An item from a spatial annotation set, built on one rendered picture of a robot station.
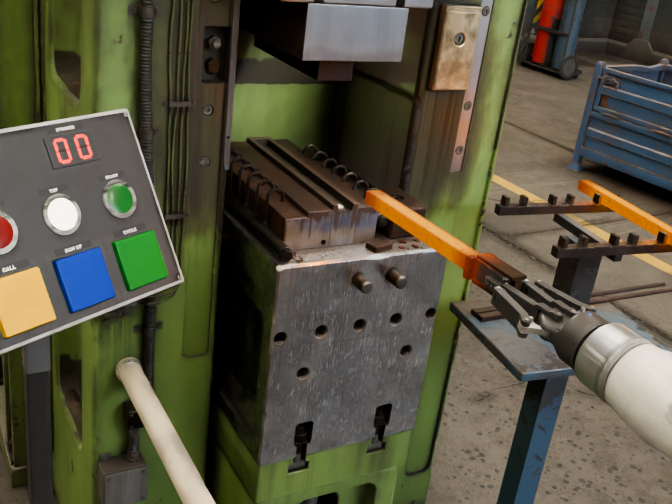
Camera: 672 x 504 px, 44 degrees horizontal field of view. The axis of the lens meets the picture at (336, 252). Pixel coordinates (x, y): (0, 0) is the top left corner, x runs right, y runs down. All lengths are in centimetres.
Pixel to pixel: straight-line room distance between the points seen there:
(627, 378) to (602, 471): 176
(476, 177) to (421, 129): 22
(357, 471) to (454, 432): 90
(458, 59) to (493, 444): 138
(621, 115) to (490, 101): 367
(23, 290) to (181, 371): 68
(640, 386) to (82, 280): 73
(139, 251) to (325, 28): 49
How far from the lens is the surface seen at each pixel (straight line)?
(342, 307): 158
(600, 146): 563
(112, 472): 179
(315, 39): 143
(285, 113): 199
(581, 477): 270
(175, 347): 172
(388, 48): 150
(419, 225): 133
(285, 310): 152
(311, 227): 154
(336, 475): 184
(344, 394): 171
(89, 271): 120
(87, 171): 124
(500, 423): 282
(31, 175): 119
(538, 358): 173
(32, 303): 115
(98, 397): 173
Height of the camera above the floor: 155
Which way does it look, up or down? 24 degrees down
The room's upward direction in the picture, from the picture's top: 8 degrees clockwise
